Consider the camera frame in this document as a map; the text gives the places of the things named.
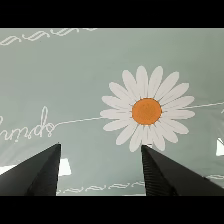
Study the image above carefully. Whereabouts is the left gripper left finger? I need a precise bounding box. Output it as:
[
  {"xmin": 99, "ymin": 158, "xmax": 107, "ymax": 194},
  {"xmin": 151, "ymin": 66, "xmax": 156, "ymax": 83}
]
[{"xmin": 0, "ymin": 142, "xmax": 62, "ymax": 197}]

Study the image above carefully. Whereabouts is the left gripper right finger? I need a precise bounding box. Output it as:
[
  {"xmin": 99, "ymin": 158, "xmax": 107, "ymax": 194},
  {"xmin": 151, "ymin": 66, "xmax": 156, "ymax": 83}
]
[{"xmin": 140, "ymin": 144, "xmax": 224, "ymax": 197}]

